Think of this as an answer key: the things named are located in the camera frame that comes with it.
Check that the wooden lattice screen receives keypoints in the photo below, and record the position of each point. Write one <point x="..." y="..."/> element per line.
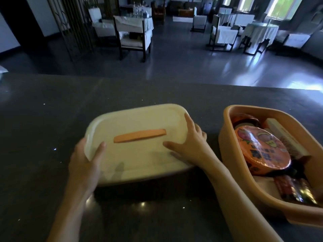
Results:
<point x="73" y="25"/>

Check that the person's left forearm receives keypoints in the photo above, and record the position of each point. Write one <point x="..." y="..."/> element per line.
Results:
<point x="70" y="216"/>

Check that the dark instant noodle bowl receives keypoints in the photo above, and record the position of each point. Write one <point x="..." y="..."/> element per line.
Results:
<point x="246" y="119"/>

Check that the person's left thumb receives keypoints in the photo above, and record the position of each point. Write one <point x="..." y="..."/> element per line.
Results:
<point x="99" y="152"/>

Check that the large bright window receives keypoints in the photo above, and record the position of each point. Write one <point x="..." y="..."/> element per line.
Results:
<point x="282" y="7"/>

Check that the red shiny snack packet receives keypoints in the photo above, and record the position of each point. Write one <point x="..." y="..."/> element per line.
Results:
<point x="295" y="190"/>

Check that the person's right hand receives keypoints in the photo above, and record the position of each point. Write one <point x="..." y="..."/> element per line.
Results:
<point x="193" y="148"/>

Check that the person's right thumb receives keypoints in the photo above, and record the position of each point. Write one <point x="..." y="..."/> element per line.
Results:
<point x="174" y="146"/>

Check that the person's left hand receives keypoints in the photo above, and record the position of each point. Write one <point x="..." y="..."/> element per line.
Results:
<point x="82" y="171"/>

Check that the table with glassware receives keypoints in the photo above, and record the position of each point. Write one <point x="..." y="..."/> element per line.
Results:
<point x="137" y="12"/>

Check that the round table white cloth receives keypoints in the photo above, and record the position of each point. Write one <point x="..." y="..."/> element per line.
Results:
<point x="260" y="32"/>

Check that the white rectangular carton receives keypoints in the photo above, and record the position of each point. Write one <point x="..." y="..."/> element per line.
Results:
<point x="287" y="138"/>

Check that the dark wooden chair white cushion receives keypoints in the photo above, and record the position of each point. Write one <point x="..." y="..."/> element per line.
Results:
<point x="133" y="35"/>

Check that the person's right forearm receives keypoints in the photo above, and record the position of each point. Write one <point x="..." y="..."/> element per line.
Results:
<point x="237" y="199"/>

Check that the orange plastic storage bin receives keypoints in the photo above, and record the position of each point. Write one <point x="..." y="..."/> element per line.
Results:
<point x="234" y="163"/>

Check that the narrow bright window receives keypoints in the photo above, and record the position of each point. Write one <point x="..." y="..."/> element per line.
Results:
<point x="244" y="3"/>

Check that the brown armchair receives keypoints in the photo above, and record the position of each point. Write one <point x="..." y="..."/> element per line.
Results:
<point x="159" y="11"/>

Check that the orange instant noodle bowl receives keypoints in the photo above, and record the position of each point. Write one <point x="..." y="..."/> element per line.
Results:
<point x="262" y="148"/>

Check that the white covered armchair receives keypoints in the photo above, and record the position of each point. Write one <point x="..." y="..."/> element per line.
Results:
<point x="101" y="23"/>

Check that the brown coffee table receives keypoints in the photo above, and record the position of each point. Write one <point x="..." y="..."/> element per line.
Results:
<point x="186" y="13"/>

